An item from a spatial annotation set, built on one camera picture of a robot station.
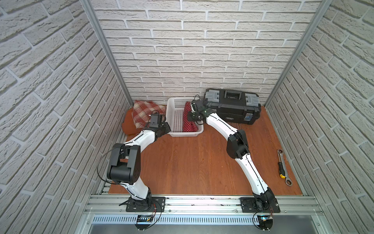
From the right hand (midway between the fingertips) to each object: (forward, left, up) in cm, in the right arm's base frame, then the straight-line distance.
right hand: (190, 115), depth 103 cm
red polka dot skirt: (-9, +2, 0) cm, 10 cm away
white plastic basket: (+5, +12, -6) cm, 14 cm away
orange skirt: (-4, +46, -5) cm, 46 cm away
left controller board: (-61, +27, -10) cm, 67 cm away
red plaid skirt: (+4, +36, +2) cm, 36 cm away
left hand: (-10, +14, +2) cm, 17 cm away
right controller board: (-65, -34, -9) cm, 73 cm away
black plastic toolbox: (-1, -30, +8) cm, 32 cm away
